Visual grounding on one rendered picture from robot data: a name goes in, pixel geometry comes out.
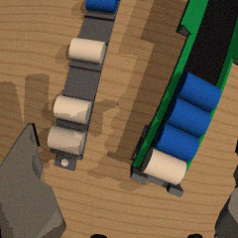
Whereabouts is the beige cylinder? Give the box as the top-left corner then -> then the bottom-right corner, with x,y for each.
142,147 -> 186,184
69,38 -> 105,63
48,125 -> 85,155
54,95 -> 91,125

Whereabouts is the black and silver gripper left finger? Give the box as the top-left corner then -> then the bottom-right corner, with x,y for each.
0,123 -> 66,238

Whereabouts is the blue cylinder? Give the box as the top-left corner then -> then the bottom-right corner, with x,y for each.
176,71 -> 221,113
153,122 -> 199,162
85,0 -> 118,14
165,97 -> 210,138

